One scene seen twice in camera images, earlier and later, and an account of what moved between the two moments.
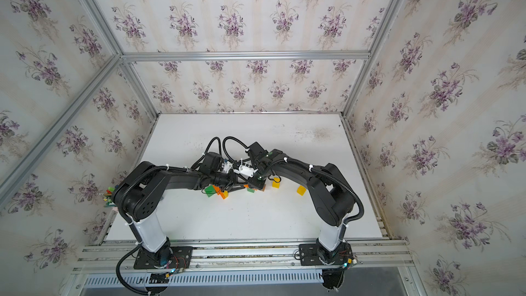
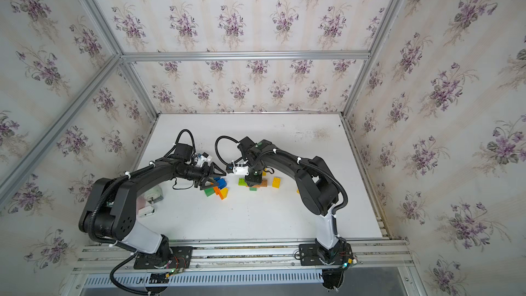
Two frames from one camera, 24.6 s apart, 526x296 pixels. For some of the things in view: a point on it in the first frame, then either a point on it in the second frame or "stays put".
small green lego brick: (210, 190) stays put
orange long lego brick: (218, 190) stays put
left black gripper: (231, 183) to (209, 170)
